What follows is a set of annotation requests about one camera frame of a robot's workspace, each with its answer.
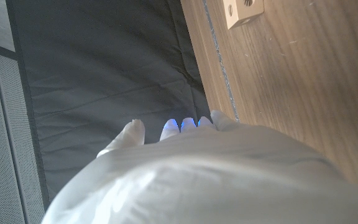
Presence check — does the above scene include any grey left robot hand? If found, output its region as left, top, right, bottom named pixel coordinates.
left=41, top=110, right=358, bottom=224

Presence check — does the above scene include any wooden block with holes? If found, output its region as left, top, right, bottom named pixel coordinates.
left=222, top=0, right=265, bottom=30

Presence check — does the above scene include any grey tape outline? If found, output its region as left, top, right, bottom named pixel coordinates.
left=202, top=0, right=241, bottom=123

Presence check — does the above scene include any grey perforated panel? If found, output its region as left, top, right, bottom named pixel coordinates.
left=0, top=48, right=46, bottom=224

